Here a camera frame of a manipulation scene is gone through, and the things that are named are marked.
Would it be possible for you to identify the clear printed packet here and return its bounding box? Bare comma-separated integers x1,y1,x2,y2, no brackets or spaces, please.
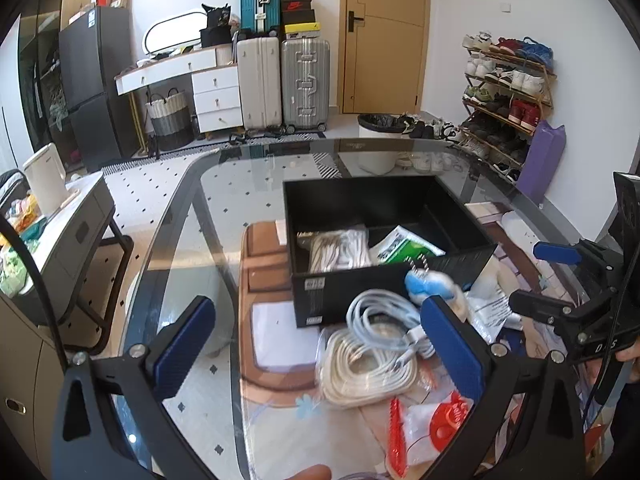
465,291,524,345

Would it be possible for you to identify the grey side table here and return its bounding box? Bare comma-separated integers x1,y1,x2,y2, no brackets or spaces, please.
0,172,135,357

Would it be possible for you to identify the purple yoga mat bag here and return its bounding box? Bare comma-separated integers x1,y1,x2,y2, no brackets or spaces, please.
515,120,567,207

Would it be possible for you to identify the green white packet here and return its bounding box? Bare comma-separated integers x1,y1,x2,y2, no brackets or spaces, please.
369,225,447,267

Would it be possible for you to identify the blue white plush toy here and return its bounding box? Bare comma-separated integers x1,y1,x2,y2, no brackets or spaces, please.
403,266,469,312

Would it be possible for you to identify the silver suitcase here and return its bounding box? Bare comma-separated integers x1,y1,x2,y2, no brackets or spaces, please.
280,38,332,134

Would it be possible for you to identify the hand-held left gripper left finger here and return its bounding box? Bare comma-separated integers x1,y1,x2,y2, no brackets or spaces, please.
50,296,217,480

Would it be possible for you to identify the loose pile of shoes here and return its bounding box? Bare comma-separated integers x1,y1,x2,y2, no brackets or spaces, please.
395,113,472,174

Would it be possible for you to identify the white trash bin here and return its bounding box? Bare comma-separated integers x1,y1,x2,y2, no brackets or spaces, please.
357,113,406,174

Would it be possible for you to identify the wooden door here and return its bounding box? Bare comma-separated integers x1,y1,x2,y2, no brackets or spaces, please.
339,0,432,116

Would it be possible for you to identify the black bag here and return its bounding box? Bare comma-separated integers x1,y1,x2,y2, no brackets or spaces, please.
199,3,234,49

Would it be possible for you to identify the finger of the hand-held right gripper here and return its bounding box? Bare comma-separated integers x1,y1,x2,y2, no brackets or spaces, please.
533,241,621,286
508,290,583,328

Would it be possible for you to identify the white countertop appliance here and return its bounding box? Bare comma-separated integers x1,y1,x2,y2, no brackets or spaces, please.
22,142,69,216

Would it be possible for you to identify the red plastic comb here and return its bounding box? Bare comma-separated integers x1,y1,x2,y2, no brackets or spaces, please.
387,397,409,479

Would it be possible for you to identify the white vanity desk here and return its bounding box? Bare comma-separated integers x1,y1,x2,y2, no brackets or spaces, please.
114,42,244,135

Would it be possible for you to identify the black storage box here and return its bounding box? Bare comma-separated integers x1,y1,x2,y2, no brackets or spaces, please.
282,175,499,329

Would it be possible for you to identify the grey drawer cabinet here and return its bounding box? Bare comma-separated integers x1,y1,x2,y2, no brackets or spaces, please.
0,290,103,480

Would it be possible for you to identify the oval mirror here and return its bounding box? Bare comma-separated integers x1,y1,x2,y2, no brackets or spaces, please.
143,7,216,56

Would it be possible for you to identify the bag with red round item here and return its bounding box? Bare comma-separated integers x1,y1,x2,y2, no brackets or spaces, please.
400,389,476,472

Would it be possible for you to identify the shoe rack with shoes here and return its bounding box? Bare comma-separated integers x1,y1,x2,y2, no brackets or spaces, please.
460,31,556,184

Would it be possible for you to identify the dark open wardrobe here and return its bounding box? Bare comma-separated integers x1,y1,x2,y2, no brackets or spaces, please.
16,0,69,157

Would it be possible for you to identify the white cable coil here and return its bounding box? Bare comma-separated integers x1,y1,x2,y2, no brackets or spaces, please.
316,327,436,407

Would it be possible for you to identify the bagged white cable bundle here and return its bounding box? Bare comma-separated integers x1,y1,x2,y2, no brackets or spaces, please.
297,229,373,275

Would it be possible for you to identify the stack of shoe boxes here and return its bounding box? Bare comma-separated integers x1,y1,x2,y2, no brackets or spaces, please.
279,0,321,42

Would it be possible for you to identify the white suitcase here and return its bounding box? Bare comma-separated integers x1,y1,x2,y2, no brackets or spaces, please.
236,36,283,132

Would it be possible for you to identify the woven laundry basket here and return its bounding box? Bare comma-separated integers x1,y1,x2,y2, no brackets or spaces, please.
145,88,196,151

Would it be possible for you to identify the teal suitcase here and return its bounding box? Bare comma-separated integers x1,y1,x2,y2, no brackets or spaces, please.
240,0,281,39

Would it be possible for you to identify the black refrigerator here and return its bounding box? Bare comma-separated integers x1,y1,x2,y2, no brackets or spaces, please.
58,6,139,172

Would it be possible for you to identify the light blue cable coil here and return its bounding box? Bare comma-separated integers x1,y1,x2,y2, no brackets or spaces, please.
346,289,437,362

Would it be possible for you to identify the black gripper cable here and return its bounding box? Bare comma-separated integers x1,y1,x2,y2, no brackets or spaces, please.
0,217,68,363
594,255,640,403

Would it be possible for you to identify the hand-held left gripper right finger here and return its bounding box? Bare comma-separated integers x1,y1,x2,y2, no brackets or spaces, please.
420,295,588,480

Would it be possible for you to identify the pile of colourful packets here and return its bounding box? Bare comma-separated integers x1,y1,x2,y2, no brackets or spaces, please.
0,194,47,297

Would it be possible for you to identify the person's right forearm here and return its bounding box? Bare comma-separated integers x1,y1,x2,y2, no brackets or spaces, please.
609,360,640,480

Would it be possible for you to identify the glass table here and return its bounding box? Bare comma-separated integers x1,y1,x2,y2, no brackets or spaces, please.
119,137,640,480

